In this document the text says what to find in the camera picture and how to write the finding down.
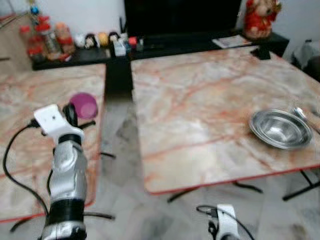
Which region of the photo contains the purple plastic cup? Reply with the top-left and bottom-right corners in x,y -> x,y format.
69,92 -> 99,120

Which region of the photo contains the black television cabinet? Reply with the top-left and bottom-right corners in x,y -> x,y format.
32,31 -> 291,95

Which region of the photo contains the stainless steel spoon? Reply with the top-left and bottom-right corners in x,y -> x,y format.
291,106 -> 320,134

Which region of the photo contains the small white doll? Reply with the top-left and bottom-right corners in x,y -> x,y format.
74,33 -> 86,49

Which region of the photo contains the black haired small doll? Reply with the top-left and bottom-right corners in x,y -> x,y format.
108,31 -> 121,45
84,33 -> 98,50

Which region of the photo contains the orange snack jar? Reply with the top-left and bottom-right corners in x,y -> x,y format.
54,22 -> 76,55

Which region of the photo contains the tall red lid jar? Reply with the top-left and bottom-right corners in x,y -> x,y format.
37,15 -> 62,60

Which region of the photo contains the red lid snack jar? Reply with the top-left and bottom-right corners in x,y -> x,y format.
19,25 -> 47,63

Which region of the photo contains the small white box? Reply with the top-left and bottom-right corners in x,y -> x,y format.
113,40 -> 127,57

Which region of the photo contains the small yellow doll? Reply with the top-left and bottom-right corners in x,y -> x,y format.
97,32 -> 110,48

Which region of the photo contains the grey upholstered chair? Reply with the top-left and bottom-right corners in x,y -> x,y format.
291,39 -> 320,82

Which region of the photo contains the stainless steel bowl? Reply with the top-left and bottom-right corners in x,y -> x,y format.
248,108 -> 315,150

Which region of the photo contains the light wooden cabinet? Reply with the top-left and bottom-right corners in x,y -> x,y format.
0,14 -> 35,77

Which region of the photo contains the small black stand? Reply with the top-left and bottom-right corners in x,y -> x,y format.
249,46 -> 272,61

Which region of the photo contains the red fortune god figurine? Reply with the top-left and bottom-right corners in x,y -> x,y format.
243,0 -> 283,40

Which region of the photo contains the black television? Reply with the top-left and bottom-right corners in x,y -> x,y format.
123,0 -> 244,37

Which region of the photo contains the printed paper booklet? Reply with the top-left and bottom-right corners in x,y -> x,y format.
212,34 -> 253,50

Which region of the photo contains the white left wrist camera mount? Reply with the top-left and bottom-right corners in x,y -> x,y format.
33,104 -> 85,144

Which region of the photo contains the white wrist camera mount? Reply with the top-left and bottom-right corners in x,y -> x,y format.
33,104 -> 85,144
215,204 -> 237,240

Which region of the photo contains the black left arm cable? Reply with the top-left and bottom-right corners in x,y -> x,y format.
2,121 -> 51,217

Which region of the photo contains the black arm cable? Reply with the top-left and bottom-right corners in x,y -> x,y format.
2,121 -> 51,217
195,204 -> 256,240

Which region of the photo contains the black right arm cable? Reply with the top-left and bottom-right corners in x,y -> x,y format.
195,204 -> 256,240

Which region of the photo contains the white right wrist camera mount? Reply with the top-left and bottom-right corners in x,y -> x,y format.
215,204 -> 237,240

